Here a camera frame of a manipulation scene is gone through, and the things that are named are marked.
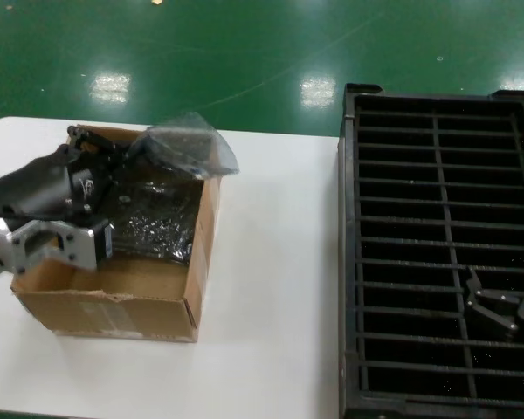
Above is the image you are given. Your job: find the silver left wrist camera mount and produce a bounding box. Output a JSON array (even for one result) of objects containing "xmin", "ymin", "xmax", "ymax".
[{"xmin": 8, "ymin": 216, "xmax": 114, "ymax": 275}]

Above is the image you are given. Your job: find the bagged graphics card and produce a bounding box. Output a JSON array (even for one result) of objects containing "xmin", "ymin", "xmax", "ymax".
[
  {"xmin": 113, "ymin": 248, "xmax": 193, "ymax": 264},
  {"xmin": 108, "ymin": 172, "xmax": 205, "ymax": 257}
]

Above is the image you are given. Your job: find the open brown cardboard box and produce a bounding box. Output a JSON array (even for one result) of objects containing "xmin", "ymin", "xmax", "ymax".
[{"xmin": 10, "ymin": 124, "xmax": 224, "ymax": 345}]

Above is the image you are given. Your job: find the black slotted divider container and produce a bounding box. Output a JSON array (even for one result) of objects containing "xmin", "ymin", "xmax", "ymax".
[{"xmin": 338, "ymin": 82, "xmax": 524, "ymax": 414}]

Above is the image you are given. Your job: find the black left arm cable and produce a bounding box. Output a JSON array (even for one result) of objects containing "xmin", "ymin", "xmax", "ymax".
[{"xmin": 0, "ymin": 210, "xmax": 71, "ymax": 218}]

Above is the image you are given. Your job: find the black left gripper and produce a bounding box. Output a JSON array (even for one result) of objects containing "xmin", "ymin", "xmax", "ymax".
[{"xmin": 0, "ymin": 124, "xmax": 131, "ymax": 218}]

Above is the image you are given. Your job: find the translucent grey antistatic bag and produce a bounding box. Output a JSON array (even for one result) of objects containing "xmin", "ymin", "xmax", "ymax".
[{"xmin": 128, "ymin": 111, "xmax": 240, "ymax": 180}]

